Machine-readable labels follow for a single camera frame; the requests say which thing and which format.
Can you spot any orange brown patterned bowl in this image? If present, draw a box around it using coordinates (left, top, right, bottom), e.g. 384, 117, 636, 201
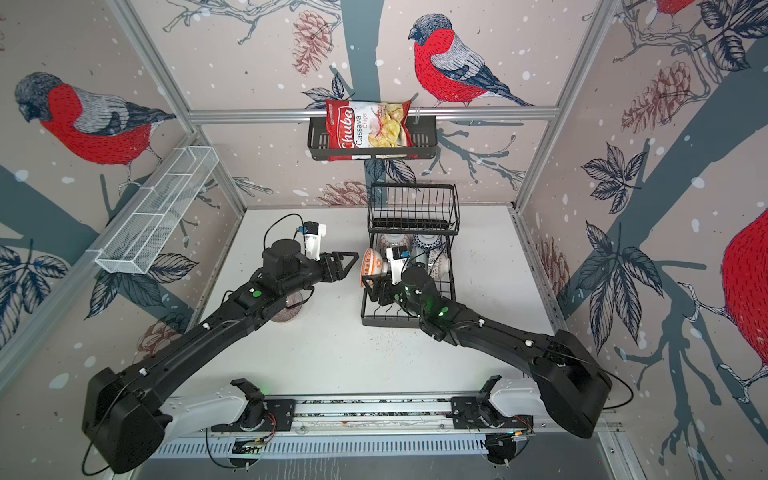
360, 248, 389, 287

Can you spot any red cassava chips bag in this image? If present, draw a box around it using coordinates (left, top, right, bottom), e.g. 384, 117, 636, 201
326, 100, 413, 150

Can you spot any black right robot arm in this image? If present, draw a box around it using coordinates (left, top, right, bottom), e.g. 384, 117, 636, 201
361, 266, 613, 439

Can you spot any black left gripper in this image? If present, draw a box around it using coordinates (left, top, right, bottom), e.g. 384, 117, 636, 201
281, 251, 360, 299

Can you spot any black two-tier dish rack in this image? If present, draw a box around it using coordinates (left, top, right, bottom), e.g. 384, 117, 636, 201
361, 182, 460, 328

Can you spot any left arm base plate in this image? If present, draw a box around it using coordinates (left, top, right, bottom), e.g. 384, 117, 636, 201
211, 397, 297, 434

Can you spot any blue geometric patterned bowl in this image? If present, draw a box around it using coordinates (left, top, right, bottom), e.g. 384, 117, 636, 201
377, 233, 411, 253

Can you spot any white mesh wall shelf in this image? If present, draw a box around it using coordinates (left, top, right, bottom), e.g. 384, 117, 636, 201
95, 146, 219, 274

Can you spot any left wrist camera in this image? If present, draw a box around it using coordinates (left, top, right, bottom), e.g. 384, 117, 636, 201
300, 221, 327, 261

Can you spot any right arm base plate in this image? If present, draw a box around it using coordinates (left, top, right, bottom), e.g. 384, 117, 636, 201
447, 396, 534, 430

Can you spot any grey green patterned bowl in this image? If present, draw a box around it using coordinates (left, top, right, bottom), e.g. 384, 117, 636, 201
271, 292, 305, 323

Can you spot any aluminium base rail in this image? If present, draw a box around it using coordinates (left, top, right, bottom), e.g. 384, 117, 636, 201
155, 389, 619, 436

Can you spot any black wall basket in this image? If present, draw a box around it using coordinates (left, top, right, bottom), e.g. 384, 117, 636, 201
307, 116, 438, 161

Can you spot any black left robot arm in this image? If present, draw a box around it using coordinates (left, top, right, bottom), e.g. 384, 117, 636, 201
82, 239, 359, 474

